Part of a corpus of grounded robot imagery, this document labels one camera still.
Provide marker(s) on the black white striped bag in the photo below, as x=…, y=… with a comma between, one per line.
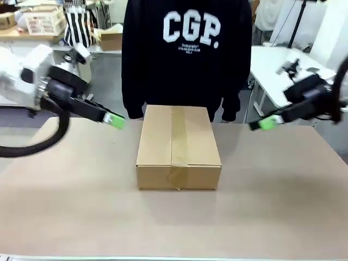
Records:
x=79, y=30

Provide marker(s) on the white foam board panel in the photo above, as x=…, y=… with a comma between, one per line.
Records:
x=331, y=27

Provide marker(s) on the white cabinet with wooden top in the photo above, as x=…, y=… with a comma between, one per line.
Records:
x=8, y=36

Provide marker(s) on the bystander in white shirt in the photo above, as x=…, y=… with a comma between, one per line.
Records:
x=265, y=16

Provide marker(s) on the person's right forearm black sleeve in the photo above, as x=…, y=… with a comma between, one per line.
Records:
x=130, y=103

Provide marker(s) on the white plastic basket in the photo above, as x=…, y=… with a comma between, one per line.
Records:
x=44, y=24

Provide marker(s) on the small brown cardboard carton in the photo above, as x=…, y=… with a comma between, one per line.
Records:
x=6, y=21

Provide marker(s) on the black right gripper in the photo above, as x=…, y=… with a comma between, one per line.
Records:
x=307, y=95

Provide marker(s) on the brown cardboard shipping box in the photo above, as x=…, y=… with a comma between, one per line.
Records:
x=155, y=141

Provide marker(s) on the small open cardboard box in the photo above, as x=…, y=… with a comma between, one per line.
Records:
x=111, y=42

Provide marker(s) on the person in black sweatshirt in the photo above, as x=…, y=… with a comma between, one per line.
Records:
x=187, y=81

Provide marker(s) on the brown packing tape strip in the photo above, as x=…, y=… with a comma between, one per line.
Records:
x=178, y=136

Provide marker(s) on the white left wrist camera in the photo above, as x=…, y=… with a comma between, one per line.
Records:
x=81, y=54

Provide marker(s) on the black tripod stand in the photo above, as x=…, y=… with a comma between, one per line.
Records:
x=299, y=21

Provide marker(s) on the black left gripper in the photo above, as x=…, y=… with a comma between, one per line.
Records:
x=62, y=91

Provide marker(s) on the person's left forearm black sleeve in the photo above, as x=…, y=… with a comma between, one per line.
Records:
x=233, y=108

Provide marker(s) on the large white curved table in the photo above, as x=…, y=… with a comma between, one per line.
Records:
x=272, y=62

